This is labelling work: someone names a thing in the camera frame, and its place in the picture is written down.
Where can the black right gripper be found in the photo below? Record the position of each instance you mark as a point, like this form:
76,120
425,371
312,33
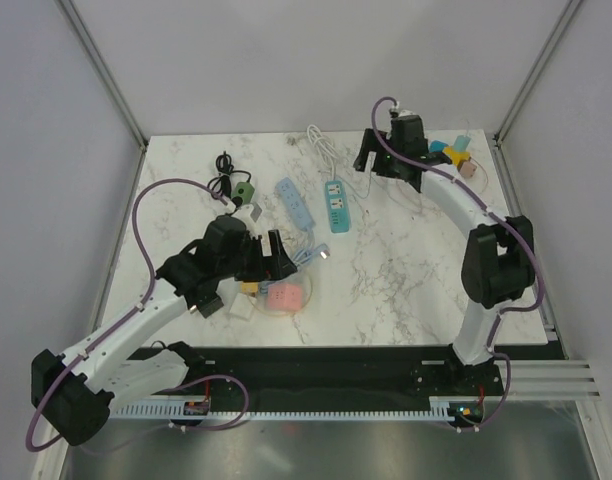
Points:
371,143

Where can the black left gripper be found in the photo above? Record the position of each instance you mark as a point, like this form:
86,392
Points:
278,262

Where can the pink cube socket adapter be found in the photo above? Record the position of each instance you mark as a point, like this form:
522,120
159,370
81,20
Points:
284,297

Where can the yellow charger plug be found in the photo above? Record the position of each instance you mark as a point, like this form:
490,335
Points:
250,288

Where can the white charger block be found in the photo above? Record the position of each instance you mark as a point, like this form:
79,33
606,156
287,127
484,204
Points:
242,307

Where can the teal power strip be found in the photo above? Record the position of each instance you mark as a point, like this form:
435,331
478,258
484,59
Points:
337,207

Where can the light blue power strip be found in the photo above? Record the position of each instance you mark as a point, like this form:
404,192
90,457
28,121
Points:
294,204

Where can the black cube plug adapter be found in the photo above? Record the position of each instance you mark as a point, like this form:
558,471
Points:
207,304

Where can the green power strip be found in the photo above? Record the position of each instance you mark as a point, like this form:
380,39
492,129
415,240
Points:
242,193

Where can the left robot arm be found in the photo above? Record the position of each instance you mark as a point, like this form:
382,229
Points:
77,390

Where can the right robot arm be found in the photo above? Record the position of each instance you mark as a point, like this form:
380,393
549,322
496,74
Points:
498,262

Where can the blue plug adapter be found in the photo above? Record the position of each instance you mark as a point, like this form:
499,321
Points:
436,147

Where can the yellow cube socket hub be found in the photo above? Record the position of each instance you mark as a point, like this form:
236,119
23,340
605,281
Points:
457,157

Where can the light teal charger plug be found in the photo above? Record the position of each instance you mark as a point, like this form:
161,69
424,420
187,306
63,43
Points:
462,143

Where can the pink plug adapter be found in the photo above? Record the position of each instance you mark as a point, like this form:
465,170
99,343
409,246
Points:
467,168

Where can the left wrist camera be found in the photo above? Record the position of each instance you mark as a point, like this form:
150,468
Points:
249,214

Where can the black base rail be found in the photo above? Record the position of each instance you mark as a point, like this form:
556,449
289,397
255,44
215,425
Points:
333,379

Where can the white slotted cable duct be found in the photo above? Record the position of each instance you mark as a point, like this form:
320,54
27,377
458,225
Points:
193,409

